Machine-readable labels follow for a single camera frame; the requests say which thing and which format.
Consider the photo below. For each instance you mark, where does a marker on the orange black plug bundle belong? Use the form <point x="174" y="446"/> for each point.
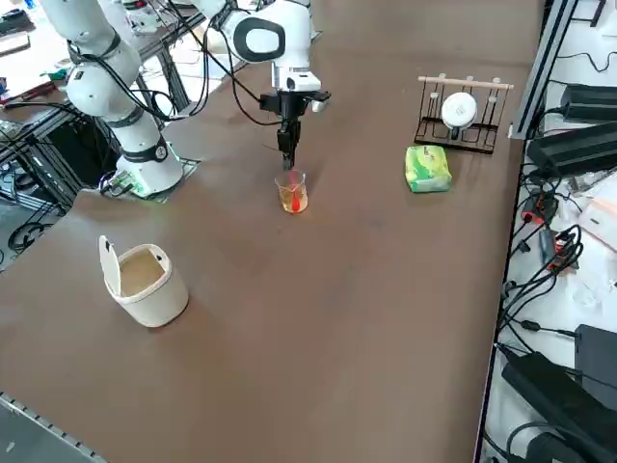
<point x="561" y="255"/>

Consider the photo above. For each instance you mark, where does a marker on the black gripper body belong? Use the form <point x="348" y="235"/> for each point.
<point x="291" y="103"/>

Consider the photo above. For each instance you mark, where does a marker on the white cup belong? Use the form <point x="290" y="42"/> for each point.
<point x="459" y="110"/>

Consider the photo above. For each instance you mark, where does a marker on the red stirring rod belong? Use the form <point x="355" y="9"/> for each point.
<point x="296" y="205"/>

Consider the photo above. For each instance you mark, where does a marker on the glass beaker with yellow liquid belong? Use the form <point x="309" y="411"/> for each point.
<point x="284" y="198"/>

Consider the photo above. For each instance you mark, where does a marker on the aluminium frame strut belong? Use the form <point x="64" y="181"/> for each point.
<point x="177" y="79"/>

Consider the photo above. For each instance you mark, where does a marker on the green tissue pack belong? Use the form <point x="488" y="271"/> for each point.
<point x="426" y="169"/>

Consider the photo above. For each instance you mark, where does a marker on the cream trash bin with lid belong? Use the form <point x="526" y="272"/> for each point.
<point x="154" y="299"/>

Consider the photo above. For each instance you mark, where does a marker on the aluminium profile post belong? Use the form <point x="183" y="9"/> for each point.
<point x="541" y="72"/>

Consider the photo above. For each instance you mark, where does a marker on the black equipment box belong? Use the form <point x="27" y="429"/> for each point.
<point x="77" y="149"/>

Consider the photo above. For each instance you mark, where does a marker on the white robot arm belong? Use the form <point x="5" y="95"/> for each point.
<point x="140" y="144"/>

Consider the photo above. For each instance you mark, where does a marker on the large black power adapter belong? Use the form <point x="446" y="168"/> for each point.
<point x="544" y="390"/>

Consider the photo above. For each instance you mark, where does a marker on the aluminium table edge rail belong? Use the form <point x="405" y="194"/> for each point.
<point x="43" y="427"/>

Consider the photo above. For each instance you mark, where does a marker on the pink white box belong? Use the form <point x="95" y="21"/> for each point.
<point x="600" y="219"/>

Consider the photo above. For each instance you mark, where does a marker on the orange black connector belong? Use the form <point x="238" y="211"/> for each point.
<point x="542" y="205"/>

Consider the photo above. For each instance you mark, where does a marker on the long black power adapter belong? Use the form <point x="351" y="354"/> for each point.
<point x="573" y="149"/>

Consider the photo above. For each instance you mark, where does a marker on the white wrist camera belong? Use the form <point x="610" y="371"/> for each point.
<point x="317" y="103"/>

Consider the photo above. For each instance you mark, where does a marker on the green item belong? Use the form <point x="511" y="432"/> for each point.
<point x="57" y="74"/>

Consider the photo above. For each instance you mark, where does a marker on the short black power adapter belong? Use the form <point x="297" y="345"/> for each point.
<point x="590" y="101"/>

